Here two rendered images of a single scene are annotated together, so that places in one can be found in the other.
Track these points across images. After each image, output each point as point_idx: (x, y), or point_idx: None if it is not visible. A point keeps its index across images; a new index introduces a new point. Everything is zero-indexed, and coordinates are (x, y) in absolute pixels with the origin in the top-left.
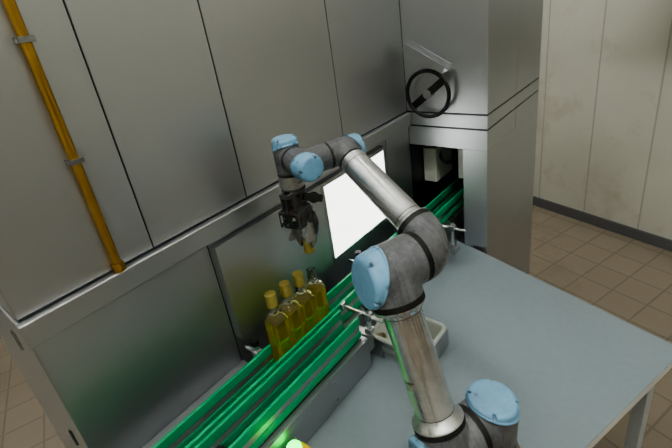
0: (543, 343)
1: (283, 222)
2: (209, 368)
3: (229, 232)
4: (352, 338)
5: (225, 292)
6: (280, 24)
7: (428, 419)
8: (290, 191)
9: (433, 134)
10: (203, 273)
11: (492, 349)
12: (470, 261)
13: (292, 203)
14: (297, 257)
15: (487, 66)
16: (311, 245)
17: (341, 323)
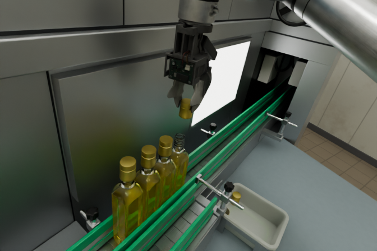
0: (366, 245)
1: (168, 70)
2: (23, 236)
3: (88, 65)
4: (205, 219)
5: (65, 145)
6: None
7: None
8: (193, 24)
9: (286, 42)
10: (33, 113)
11: (322, 242)
12: (284, 149)
13: (189, 45)
14: (161, 118)
15: None
16: (191, 109)
17: (193, 196)
